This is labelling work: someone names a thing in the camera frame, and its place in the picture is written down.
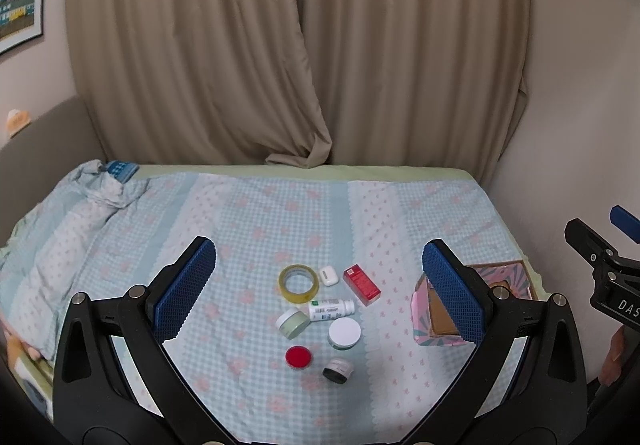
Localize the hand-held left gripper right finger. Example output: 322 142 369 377
421 239 588 445

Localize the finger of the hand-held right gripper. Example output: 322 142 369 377
564 218 626 273
609 205 640 244

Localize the red carton box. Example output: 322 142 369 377
343 263 382 307

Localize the small orange object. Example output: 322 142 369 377
6 109 32 132

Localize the blue checked floral blanket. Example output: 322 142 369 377
0 160 526 443

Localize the white round lid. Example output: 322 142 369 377
327 317 363 351

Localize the clear yellowish tape roll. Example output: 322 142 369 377
278 264 319 303

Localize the pale green cream jar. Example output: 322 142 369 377
275 309 311 341

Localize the blue patterned packet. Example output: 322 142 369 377
102 160 141 184

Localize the person's right hand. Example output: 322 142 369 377
601 325 629 388

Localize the framed wall picture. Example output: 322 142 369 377
0 0 51 57

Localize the small black jar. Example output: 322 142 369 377
322 358 353 384

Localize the grey padded headboard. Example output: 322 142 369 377
0 95 108 246

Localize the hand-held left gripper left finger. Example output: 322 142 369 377
52 236 236 445

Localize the light green bed sheet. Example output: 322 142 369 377
0 164 546 296

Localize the pink patterned cardboard box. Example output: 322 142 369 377
411 261 539 347

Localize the white pill bottle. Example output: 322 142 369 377
307 297 356 323

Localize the red round tin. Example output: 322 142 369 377
285 346 314 370

